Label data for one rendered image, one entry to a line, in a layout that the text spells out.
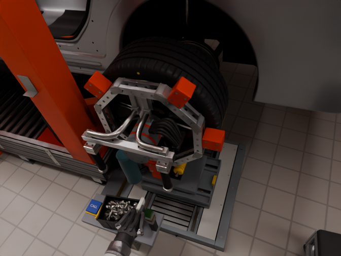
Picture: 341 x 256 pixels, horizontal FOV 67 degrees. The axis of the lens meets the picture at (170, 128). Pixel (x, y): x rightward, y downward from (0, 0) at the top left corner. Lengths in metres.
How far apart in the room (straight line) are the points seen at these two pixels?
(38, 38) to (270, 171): 1.75
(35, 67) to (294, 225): 1.76
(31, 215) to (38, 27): 1.53
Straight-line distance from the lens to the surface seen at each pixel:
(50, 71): 1.24
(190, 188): 1.78
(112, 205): 1.42
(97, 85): 1.20
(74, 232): 2.11
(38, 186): 2.44
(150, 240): 1.44
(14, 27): 1.13
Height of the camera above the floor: 1.80
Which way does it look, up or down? 49 degrees down
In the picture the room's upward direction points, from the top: 10 degrees counter-clockwise
